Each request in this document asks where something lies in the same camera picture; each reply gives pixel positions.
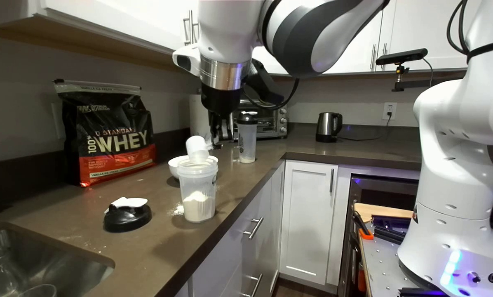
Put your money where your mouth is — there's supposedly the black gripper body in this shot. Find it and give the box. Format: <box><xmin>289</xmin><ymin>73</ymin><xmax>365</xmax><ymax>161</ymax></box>
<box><xmin>200</xmin><ymin>85</ymin><xmax>245</xmax><ymax>121</ymax></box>

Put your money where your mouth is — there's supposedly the clear plastic measuring spoon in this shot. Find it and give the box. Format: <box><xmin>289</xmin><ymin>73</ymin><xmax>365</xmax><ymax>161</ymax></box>
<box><xmin>185</xmin><ymin>134</ymin><xmax>215</xmax><ymax>166</ymax></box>

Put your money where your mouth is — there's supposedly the shaker bottle with black lid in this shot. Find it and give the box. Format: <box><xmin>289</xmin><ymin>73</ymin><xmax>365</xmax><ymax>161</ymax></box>
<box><xmin>236</xmin><ymin>113</ymin><xmax>260</xmax><ymax>166</ymax></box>

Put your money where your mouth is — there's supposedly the silver toaster oven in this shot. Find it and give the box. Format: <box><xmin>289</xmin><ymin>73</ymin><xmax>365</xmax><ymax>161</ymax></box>
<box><xmin>235</xmin><ymin>98</ymin><xmax>291</xmax><ymax>141</ymax></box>

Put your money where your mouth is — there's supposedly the clear plastic deli container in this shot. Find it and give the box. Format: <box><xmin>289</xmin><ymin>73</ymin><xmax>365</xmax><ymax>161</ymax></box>
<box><xmin>174</xmin><ymin>156</ymin><xmax>222</xmax><ymax>225</ymax></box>

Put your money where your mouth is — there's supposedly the steel electric kettle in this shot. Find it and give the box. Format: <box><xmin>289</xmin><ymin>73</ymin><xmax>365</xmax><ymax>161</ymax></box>
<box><xmin>316</xmin><ymin>111</ymin><xmax>345</xmax><ymax>144</ymax></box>

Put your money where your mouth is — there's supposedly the black whey protein bag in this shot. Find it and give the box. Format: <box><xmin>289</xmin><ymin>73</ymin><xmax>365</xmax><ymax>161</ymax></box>
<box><xmin>53</xmin><ymin>80</ymin><xmax>161</xmax><ymax>190</ymax></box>

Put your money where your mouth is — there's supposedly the white base cabinet door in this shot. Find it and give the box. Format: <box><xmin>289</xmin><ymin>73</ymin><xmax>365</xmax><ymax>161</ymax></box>
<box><xmin>279</xmin><ymin>159</ymin><xmax>350</xmax><ymax>291</ymax></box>

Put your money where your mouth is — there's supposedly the black shaker lid white cap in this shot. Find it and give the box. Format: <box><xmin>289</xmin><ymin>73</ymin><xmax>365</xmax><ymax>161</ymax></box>
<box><xmin>103</xmin><ymin>197</ymin><xmax>154</xmax><ymax>235</ymax></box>

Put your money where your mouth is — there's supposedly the white base cabinet run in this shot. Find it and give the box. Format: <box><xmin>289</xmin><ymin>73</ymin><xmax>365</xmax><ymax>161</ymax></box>
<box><xmin>174</xmin><ymin>162</ymin><xmax>286</xmax><ymax>297</ymax></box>

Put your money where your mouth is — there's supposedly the wooden board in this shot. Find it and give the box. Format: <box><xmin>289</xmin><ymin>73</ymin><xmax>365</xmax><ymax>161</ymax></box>
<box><xmin>354</xmin><ymin>202</ymin><xmax>416</xmax><ymax>225</ymax></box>

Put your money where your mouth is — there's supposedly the black clamp bar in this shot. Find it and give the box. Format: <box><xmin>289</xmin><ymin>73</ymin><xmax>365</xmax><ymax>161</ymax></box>
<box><xmin>372</xmin><ymin>215</ymin><xmax>415</xmax><ymax>245</ymax></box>

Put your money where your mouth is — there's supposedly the stainless steel sink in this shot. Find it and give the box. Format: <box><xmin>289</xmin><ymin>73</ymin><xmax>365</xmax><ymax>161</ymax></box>
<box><xmin>0</xmin><ymin>222</ymin><xmax>118</xmax><ymax>297</ymax></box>

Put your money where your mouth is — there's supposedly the metal robot mounting plate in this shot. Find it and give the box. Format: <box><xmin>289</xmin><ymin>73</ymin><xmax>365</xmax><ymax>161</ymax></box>
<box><xmin>360</xmin><ymin>233</ymin><xmax>493</xmax><ymax>297</ymax></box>

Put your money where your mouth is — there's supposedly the silver drawer bar handle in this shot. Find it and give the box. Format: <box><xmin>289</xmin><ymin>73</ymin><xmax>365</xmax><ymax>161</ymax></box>
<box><xmin>243</xmin><ymin>217</ymin><xmax>266</xmax><ymax>242</ymax></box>
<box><xmin>240</xmin><ymin>273</ymin><xmax>263</xmax><ymax>297</ymax></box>

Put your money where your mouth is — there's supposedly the white upper wall cabinet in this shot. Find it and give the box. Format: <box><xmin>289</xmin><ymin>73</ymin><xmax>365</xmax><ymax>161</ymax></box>
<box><xmin>251</xmin><ymin>0</ymin><xmax>474</xmax><ymax>77</ymax></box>
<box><xmin>0</xmin><ymin>0</ymin><xmax>203</xmax><ymax>77</ymax></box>

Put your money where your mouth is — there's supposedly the white wall outlet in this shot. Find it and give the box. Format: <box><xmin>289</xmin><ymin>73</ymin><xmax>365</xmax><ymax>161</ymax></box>
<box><xmin>383</xmin><ymin>101</ymin><xmax>400</xmax><ymax>121</ymax></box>

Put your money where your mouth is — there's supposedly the orange handled tool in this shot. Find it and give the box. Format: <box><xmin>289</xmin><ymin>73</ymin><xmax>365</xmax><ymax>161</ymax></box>
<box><xmin>357</xmin><ymin>219</ymin><xmax>378</xmax><ymax>243</ymax></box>

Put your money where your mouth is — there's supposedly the black camera stand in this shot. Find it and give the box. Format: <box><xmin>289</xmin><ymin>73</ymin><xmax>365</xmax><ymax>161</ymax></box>
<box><xmin>391</xmin><ymin>65</ymin><xmax>413</xmax><ymax>93</ymax></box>

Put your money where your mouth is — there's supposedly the black bar camera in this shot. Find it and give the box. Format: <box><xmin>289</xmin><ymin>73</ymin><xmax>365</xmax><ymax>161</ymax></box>
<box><xmin>375</xmin><ymin>47</ymin><xmax>431</xmax><ymax>70</ymax></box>

